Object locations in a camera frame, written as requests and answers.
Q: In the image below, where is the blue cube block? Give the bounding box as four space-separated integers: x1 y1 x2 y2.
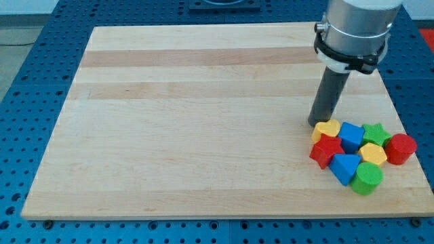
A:
338 122 365 154

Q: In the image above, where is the yellow heart block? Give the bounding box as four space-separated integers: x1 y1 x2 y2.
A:
311 119 341 143

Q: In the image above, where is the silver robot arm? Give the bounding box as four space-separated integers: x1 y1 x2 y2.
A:
314 0 402 75

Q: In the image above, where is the yellow hexagon block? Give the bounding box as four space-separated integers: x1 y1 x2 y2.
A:
357 142 387 167

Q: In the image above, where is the light wooden board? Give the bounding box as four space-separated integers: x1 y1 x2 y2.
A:
21 22 433 220

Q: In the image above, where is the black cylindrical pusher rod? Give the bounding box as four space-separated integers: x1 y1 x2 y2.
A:
308 67 349 127

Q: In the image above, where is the red star block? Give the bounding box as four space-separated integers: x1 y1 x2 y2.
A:
309 134 345 169

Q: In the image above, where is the green star block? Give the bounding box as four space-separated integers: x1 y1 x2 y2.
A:
361 123 391 146

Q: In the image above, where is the red cylinder block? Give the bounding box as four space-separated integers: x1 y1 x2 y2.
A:
384 134 418 165

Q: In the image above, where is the blue triangle block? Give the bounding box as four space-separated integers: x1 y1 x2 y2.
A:
329 154 361 186

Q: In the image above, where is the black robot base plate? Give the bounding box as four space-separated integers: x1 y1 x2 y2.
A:
189 0 262 12

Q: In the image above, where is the green cylinder block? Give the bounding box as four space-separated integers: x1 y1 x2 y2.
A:
350 162 383 195

